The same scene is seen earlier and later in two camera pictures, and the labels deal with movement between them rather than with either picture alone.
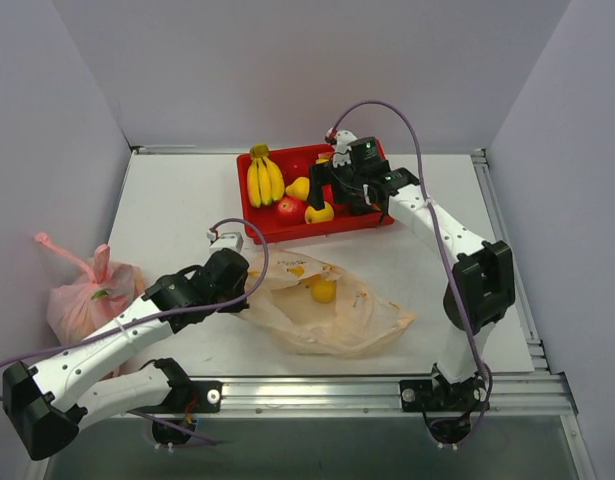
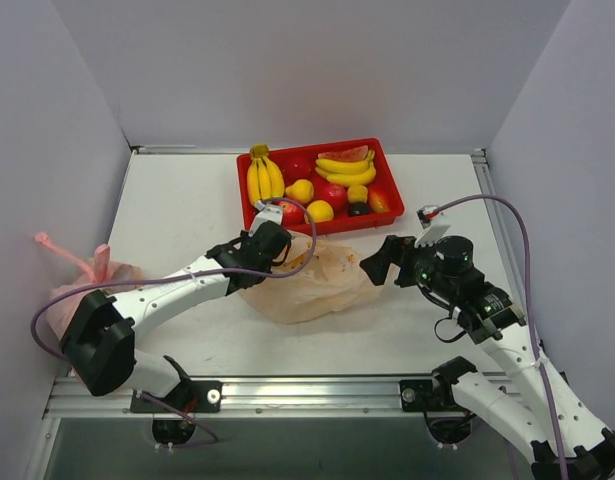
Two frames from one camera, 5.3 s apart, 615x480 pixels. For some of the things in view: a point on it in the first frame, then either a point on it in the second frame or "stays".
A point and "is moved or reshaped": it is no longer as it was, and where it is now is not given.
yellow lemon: (299, 189) stays
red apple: (291, 211) stays
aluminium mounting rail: (514, 395) stays
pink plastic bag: (80, 306) stays
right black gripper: (324, 173) → (401, 257)
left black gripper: (235, 267) → (269, 245)
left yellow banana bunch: (265, 179) stays
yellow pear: (316, 216) stays
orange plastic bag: (309, 307) is moved or reshaped
